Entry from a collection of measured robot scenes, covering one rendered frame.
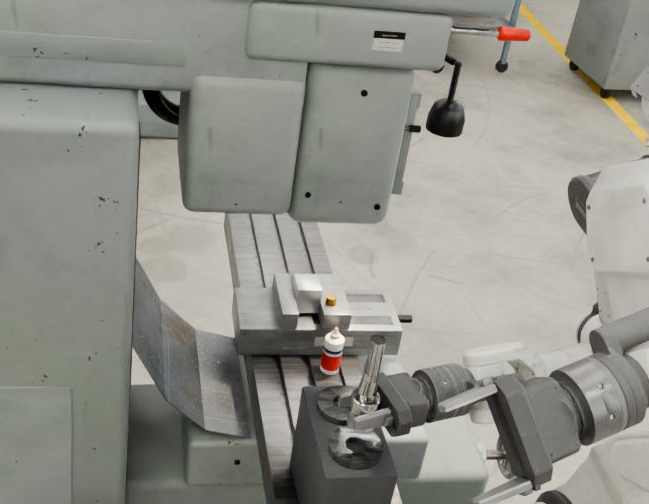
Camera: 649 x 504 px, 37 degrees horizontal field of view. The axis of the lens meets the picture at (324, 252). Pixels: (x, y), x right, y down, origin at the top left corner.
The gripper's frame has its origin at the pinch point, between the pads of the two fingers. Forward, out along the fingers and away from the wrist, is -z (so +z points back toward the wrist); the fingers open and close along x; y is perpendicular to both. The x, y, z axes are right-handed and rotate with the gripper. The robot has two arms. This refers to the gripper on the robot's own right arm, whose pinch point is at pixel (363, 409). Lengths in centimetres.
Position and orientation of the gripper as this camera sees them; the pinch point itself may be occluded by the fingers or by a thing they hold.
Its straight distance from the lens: 156.4
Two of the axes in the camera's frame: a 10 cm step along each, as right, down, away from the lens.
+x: 4.1, 5.4, -7.4
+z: 9.0, -1.2, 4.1
